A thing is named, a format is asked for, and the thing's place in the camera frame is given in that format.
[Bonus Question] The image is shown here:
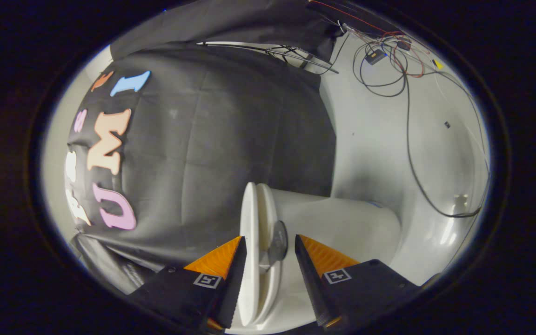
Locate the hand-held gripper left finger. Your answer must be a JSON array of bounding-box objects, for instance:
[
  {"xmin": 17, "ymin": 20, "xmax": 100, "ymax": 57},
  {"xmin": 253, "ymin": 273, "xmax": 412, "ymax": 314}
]
[{"xmin": 127, "ymin": 236, "xmax": 248, "ymax": 330}]

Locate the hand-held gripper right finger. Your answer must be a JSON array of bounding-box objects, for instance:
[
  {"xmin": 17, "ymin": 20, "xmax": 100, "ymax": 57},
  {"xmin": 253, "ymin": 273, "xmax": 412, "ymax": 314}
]
[{"xmin": 294, "ymin": 234, "xmax": 422, "ymax": 329}]

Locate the white toilet lid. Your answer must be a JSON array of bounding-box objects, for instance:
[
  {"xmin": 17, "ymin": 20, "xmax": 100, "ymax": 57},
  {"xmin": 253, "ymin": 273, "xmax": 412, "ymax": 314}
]
[{"xmin": 238, "ymin": 182, "xmax": 261, "ymax": 327}]

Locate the dark round lid tab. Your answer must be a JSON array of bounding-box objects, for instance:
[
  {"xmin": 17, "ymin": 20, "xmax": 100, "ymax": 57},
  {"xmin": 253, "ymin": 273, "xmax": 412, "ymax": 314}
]
[{"xmin": 267, "ymin": 220, "xmax": 289, "ymax": 267}]

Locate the white toilet bowl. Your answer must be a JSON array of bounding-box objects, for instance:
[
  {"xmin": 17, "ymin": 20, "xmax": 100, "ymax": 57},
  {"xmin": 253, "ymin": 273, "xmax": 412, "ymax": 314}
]
[{"xmin": 268, "ymin": 188, "xmax": 402, "ymax": 334}]

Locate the white toilet seat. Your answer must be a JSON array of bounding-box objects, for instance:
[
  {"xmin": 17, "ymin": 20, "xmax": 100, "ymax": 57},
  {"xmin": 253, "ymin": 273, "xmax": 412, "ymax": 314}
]
[{"xmin": 255, "ymin": 183, "xmax": 282, "ymax": 325}]

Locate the black backdrop cloth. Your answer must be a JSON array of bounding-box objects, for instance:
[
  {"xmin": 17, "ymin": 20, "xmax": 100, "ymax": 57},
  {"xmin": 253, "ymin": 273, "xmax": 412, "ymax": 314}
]
[{"xmin": 65, "ymin": 0, "xmax": 344, "ymax": 296}]

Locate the black tripod stand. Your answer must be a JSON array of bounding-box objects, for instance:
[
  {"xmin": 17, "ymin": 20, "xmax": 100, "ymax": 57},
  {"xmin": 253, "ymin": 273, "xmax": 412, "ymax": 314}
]
[{"xmin": 196, "ymin": 40, "xmax": 339, "ymax": 75}]

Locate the small black blue device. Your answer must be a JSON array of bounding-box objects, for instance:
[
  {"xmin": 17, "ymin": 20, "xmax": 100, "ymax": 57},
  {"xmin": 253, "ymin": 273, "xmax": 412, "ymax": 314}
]
[{"xmin": 365, "ymin": 49, "xmax": 388, "ymax": 65}]

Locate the black computer tower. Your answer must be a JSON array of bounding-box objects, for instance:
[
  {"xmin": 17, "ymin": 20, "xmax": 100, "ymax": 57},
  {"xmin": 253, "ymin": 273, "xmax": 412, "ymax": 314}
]
[{"xmin": 307, "ymin": 0, "xmax": 406, "ymax": 38}]

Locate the black floor cable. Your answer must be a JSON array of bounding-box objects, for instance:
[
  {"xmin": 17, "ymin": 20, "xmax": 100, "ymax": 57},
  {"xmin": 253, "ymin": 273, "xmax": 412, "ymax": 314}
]
[{"xmin": 353, "ymin": 28, "xmax": 490, "ymax": 219}]

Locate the red cable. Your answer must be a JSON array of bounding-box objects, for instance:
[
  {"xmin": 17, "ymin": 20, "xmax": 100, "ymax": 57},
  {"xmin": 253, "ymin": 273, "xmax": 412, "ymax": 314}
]
[{"xmin": 319, "ymin": 0, "xmax": 425, "ymax": 79}]

